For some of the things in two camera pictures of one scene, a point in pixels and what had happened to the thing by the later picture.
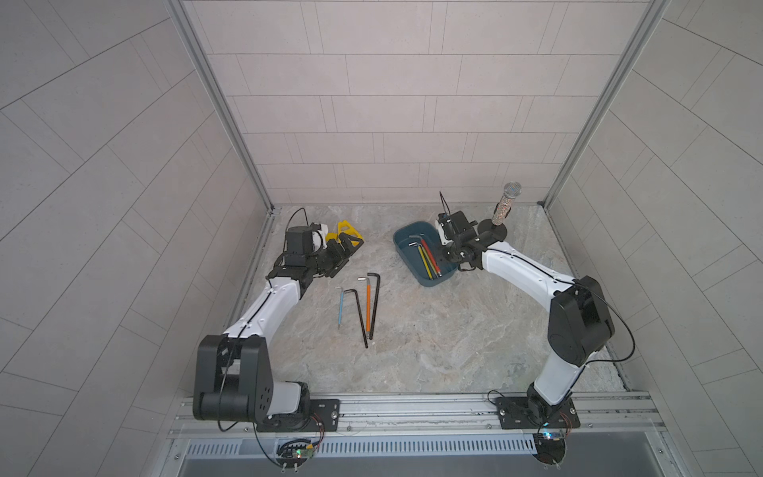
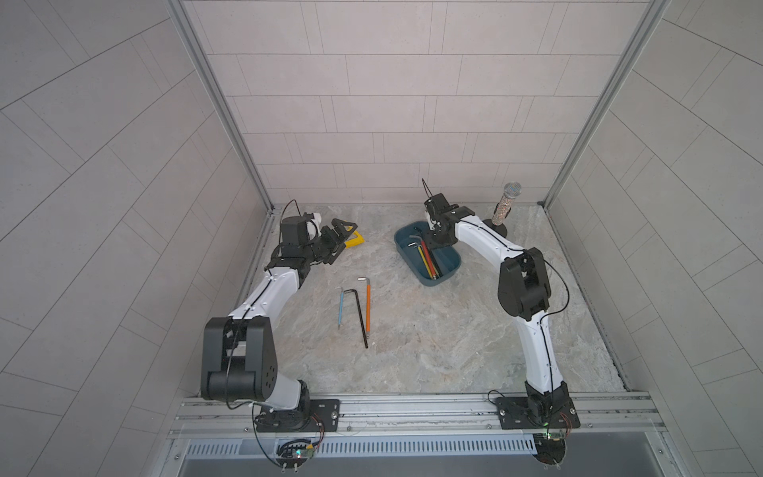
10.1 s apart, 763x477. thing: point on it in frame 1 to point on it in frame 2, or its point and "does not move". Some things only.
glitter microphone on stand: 502,210 does not move
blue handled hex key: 341,306 does not move
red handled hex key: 437,268 does not move
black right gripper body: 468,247 to 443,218
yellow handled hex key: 423,259 does not move
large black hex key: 375,303 to 431,259
